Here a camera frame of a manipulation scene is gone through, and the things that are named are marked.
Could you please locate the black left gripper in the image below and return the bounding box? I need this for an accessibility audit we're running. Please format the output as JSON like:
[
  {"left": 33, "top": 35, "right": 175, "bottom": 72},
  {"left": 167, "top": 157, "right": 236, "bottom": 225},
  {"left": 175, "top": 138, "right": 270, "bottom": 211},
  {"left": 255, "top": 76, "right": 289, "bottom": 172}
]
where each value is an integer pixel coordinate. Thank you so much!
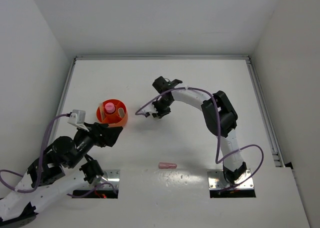
[{"left": 69, "top": 121, "right": 124, "bottom": 167}]

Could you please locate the beige white correction tape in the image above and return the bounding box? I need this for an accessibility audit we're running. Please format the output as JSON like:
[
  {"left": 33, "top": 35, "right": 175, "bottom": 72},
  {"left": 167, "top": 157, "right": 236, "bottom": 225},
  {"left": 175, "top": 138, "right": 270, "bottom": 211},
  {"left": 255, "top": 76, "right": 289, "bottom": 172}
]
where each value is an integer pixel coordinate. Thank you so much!
[{"left": 118, "top": 108, "right": 126, "bottom": 119}]

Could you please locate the beige yellow pencil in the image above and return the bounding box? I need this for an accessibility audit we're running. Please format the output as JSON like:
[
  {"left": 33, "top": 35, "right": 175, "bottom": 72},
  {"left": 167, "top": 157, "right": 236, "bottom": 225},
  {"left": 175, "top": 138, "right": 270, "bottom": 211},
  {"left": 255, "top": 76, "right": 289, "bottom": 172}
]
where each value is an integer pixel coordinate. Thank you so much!
[{"left": 99, "top": 103, "right": 105, "bottom": 121}]

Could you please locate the pink capped clear bottle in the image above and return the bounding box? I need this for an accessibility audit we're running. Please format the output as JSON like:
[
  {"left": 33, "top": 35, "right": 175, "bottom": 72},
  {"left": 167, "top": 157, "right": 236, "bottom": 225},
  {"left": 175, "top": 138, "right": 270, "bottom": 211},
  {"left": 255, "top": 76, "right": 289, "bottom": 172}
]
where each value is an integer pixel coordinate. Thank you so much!
[{"left": 104, "top": 102, "right": 116, "bottom": 114}]

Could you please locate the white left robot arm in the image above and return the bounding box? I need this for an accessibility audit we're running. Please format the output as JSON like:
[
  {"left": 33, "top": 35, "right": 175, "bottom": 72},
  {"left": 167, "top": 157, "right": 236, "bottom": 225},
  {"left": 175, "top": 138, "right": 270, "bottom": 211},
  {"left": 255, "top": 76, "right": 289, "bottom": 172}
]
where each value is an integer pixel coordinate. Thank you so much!
[{"left": 0, "top": 123, "right": 123, "bottom": 228}]

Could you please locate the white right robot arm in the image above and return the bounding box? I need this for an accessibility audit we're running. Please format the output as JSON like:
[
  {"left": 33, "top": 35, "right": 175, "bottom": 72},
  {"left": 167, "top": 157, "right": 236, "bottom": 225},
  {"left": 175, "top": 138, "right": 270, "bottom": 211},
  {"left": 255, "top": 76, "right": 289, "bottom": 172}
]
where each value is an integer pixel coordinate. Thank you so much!
[{"left": 152, "top": 76, "right": 247, "bottom": 184}]

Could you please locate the orange round divided container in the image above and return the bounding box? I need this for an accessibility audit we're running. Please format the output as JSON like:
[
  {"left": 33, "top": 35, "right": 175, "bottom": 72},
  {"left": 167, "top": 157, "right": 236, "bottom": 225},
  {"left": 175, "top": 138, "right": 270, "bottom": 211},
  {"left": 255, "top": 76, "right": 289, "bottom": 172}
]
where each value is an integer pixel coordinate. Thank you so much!
[{"left": 96, "top": 99, "right": 128, "bottom": 127}]

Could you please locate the pink highlighter marker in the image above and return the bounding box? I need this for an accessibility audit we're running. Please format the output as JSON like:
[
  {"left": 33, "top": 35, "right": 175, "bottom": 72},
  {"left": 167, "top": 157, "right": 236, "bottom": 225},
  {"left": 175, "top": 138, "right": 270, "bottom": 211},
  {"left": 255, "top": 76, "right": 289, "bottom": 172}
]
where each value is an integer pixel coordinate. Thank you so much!
[{"left": 158, "top": 162, "right": 177, "bottom": 169}]

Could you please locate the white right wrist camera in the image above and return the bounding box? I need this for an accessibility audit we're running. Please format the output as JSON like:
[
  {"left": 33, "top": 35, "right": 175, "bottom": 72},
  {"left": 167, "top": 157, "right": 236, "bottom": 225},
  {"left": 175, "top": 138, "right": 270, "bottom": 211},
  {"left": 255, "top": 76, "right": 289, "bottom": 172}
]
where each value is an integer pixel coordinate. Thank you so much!
[{"left": 143, "top": 108, "right": 158, "bottom": 118}]

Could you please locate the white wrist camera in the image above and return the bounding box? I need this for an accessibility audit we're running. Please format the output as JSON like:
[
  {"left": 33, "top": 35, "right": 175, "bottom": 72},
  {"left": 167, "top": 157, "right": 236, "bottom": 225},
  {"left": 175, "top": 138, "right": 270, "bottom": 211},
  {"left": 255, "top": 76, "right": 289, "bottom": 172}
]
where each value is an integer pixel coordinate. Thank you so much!
[
  {"left": 67, "top": 109, "right": 88, "bottom": 131},
  {"left": 143, "top": 108, "right": 158, "bottom": 118}
]

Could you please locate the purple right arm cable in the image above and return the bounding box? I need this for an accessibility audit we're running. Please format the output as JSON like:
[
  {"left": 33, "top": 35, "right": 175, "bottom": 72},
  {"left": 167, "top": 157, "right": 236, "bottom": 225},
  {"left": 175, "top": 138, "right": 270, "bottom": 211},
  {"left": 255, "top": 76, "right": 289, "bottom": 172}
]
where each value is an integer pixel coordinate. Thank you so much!
[{"left": 134, "top": 87, "right": 265, "bottom": 190}]

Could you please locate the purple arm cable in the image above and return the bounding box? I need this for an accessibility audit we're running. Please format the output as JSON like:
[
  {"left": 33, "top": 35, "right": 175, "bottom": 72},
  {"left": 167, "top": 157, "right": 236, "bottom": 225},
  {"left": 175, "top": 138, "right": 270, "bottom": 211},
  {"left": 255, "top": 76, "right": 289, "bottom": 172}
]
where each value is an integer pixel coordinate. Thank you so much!
[
  {"left": 134, "top": 87, "right": 265, "bottom": 190},
  {"left": 0, "top": 113, "right": 120, "bottom": 198}
]

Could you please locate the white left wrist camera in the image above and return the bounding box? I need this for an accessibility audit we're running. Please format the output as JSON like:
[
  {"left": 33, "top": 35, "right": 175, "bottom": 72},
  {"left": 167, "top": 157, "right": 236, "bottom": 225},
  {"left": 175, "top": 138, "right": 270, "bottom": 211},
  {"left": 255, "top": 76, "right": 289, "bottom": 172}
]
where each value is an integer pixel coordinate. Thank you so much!
[{"left": 67, "top": 109, "right": 88, "bottom": 131}]

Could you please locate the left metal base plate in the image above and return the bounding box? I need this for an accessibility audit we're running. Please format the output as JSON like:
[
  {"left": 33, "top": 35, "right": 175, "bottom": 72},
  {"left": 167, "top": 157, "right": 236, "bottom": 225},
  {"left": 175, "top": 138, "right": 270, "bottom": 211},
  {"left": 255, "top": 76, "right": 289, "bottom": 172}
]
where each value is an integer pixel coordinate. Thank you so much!
[{"left": 94, "top": 170, "right": 121, "bottom": 191}]

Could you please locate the metal base plate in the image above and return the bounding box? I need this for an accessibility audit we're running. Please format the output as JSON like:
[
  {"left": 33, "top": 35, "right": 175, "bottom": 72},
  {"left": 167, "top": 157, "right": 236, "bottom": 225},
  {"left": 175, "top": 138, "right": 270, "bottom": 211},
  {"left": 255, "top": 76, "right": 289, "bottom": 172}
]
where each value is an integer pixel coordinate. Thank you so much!
[
  {"left": 94, "top": 170, "right": 121, "bottom": 191},
  {"left": 207, "top": 169, "right": 254, "bottom": 191}
]

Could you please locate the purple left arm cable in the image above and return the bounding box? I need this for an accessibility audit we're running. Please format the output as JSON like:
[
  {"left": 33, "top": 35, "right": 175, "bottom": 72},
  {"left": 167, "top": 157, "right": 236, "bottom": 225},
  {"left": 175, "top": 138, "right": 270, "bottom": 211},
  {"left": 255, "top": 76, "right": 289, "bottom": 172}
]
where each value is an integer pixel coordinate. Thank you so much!
[{"left": 0, "top": 113, "right": 120, "bottom": 198}]

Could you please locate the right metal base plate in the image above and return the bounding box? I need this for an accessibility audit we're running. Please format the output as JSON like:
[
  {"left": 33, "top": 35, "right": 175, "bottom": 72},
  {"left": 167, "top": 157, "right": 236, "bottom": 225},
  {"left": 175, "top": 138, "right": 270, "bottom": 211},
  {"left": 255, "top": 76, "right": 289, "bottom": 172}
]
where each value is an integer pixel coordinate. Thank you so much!
[{"left": 207, "top": 169, "right": 254, "bottom": 191}]

